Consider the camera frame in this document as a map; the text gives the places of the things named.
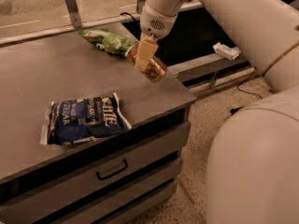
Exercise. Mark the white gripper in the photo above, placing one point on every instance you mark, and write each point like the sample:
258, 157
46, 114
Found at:
154, 24

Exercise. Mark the orange soda can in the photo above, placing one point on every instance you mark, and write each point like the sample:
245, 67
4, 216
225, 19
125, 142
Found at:
154, 70

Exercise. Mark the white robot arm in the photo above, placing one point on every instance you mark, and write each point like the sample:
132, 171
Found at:
252, 174

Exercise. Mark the green chips bag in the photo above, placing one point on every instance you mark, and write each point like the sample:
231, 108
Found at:
107, 41

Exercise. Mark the white small packet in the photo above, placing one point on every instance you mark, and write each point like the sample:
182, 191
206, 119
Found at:
225, 51

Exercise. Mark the blue kettle chips bag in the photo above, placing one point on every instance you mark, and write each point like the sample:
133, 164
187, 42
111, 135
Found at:
83, 120

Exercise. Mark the grey drawer cabinet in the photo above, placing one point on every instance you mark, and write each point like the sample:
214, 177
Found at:
58, 185

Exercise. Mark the left metal rail bracket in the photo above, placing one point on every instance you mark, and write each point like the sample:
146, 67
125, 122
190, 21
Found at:
74, 16

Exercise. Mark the black drawer handle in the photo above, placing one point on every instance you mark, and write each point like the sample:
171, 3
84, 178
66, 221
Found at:
114, 170

